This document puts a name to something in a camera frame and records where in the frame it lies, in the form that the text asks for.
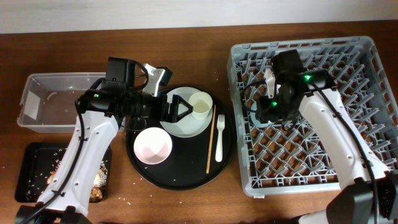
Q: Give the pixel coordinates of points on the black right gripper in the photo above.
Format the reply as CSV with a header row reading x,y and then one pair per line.
x,y
264,113

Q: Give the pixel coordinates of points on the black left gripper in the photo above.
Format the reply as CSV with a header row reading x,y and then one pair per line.
x,y
161,114

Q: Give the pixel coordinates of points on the grey round plate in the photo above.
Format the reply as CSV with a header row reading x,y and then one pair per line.
x,y
189,126

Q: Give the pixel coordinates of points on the cream white cup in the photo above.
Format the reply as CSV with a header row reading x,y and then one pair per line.
x,y
202,104

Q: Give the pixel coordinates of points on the wooden chopstick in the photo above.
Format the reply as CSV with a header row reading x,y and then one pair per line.
x,y
208,162

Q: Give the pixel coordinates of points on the pink bowl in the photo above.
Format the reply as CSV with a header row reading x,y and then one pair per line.
x,y
152,146

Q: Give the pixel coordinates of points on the white plastic fork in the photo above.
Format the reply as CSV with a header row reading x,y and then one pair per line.
x,y
219,144

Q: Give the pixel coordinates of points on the rice and peanut shells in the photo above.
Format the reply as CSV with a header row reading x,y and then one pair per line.
x,y
44,166

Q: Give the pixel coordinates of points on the light blue cup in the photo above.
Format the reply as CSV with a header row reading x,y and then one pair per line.
x,y
257,123

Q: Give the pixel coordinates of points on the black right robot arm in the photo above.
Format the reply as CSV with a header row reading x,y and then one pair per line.
x,y
368,188

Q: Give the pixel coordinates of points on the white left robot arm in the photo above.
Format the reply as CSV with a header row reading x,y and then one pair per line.
x,y
67,197

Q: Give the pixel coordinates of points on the grey dishwasher rack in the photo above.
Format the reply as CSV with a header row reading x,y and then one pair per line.
x,y
274,162

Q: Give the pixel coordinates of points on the clear plastic waste bin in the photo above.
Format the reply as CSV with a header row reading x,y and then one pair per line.
x,y
47,101

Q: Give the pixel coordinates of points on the round black serving tray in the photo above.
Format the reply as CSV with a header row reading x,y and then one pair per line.
x,y
185,168

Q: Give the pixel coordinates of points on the black rectangular tray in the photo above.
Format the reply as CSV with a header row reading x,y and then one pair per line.
x,y
27,162

